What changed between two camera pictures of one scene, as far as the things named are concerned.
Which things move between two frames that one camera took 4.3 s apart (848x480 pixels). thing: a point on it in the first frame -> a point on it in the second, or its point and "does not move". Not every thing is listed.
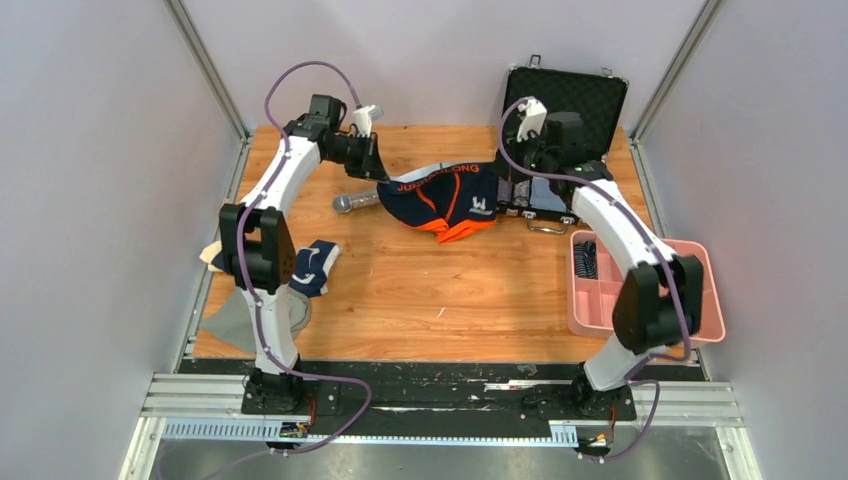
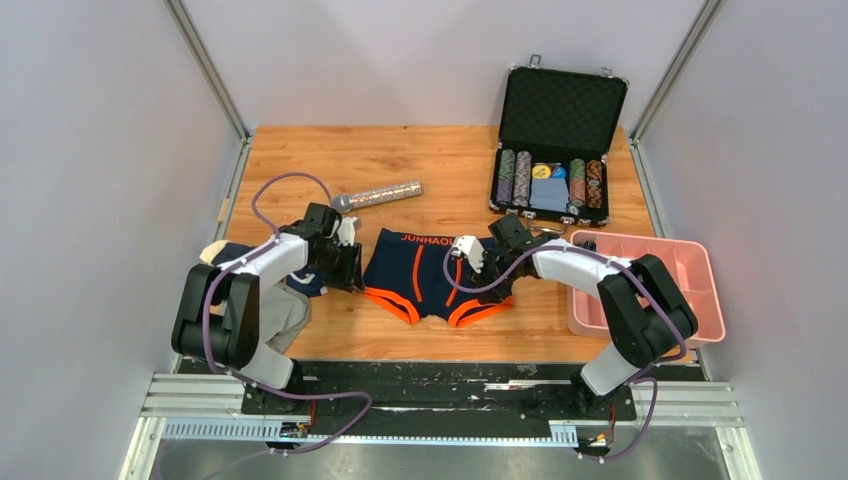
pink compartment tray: [594, 280] does not move
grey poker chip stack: [521, 193] does not move
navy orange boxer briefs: [446, 199] -> [404, 277]
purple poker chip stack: [505, 190] does not move
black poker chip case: [599, 99] does not move
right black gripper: [516, 146] -> [497, 295]
